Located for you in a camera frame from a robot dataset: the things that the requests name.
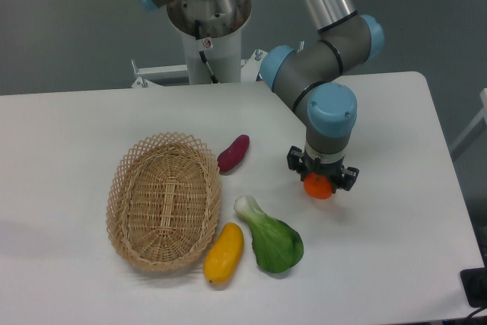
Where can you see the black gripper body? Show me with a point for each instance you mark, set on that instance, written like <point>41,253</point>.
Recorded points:
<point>317,167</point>

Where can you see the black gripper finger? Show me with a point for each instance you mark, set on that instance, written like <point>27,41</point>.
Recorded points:
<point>344,178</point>
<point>295,161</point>

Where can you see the orange fruit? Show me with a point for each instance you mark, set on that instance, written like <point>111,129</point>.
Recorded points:
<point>317,186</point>

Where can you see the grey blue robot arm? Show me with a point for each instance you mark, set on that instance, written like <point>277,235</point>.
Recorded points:
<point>304,79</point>

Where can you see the purple sweet potato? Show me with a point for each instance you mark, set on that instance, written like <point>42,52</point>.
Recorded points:
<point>234,154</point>

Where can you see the green bok choy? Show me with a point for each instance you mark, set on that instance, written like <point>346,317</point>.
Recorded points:
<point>276,246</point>

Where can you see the yellow mango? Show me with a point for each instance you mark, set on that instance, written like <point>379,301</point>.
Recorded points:
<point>224,256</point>

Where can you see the woven wicker basket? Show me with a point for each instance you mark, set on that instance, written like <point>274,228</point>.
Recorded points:
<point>164,202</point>

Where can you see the black device at table edge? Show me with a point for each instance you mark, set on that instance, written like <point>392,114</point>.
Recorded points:
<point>474,286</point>

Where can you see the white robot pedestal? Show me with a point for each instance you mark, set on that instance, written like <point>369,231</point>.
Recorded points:
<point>211,34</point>

